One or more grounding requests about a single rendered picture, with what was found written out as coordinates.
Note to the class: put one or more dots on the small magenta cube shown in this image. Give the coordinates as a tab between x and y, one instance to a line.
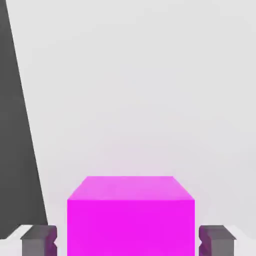
131	220

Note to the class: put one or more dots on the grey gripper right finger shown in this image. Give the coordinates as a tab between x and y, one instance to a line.
218	242

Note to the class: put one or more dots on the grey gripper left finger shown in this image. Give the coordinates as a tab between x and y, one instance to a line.
36	242

